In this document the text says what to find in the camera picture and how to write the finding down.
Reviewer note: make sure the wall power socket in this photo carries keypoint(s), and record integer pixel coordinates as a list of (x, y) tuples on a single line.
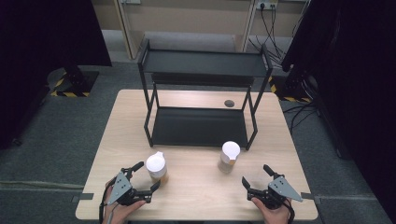
[(266, 4)]

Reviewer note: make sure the beige partition panels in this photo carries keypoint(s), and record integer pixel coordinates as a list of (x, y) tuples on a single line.
[(186, 18)]

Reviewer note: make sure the round dark table grommet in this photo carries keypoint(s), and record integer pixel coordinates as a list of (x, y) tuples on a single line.
[(229, 103)]

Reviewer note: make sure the white-lidded jar with orange contents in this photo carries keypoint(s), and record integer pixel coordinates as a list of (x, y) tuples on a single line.
[(155, 165)]

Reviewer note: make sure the grey tape strip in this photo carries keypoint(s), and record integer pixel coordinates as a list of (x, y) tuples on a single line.
[(83, 196), (308, 196)]

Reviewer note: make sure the black metal two-tier rack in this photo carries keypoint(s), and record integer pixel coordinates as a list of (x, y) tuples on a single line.
[(199, 126)]

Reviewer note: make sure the black curtain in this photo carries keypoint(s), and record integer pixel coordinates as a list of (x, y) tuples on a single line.
[(358, 77), (37, 46)]

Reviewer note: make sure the person's left hand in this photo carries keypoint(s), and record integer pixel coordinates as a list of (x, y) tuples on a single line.
[(118, 214)]

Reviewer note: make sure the white-lidded jar with pale contents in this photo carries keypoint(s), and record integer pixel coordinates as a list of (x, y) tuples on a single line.
[(229, 154)]

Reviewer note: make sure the stand base with striped tape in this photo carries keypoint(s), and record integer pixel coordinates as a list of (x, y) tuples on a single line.
[(288, 88), (76, 82)]

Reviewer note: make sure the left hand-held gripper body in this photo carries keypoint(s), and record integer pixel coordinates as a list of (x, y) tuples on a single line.
[(120, 188)]

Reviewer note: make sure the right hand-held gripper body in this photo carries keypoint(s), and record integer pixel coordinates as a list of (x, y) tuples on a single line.
[(281, 189)]

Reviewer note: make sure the person's right hand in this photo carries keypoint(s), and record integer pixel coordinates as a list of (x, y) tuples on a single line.
[(275, 216)]

